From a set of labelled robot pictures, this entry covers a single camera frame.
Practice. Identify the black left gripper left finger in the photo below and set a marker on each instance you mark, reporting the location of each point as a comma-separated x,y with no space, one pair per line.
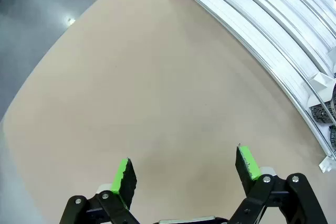
126,182

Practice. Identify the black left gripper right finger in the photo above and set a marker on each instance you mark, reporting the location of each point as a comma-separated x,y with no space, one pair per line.
245,171

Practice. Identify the black Pepsi can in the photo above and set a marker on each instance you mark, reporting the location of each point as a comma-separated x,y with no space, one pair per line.
333,140
321,112

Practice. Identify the white can dispenser rack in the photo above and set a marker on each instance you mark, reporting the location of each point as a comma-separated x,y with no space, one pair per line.
262,24

